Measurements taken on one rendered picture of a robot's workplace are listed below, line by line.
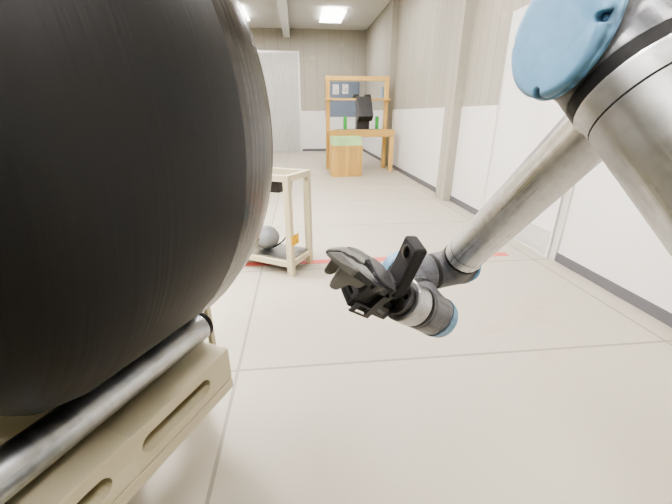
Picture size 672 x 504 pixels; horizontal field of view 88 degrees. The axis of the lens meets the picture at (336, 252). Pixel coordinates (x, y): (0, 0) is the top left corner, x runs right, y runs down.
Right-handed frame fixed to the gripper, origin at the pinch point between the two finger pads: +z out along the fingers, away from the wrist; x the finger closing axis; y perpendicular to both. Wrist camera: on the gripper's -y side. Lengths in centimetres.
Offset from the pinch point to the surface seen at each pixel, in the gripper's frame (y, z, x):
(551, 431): 20, -143, -10
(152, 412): 24.5, 15.5, -15.0
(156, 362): 21.7, 16.8, -9.9
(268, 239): 110, -99, 186
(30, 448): 24.0, 26.6, -19.8
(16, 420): 44, 26, -7
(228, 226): -1.3, 20.8, -9.5
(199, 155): -6.9, 27.1, -10.7
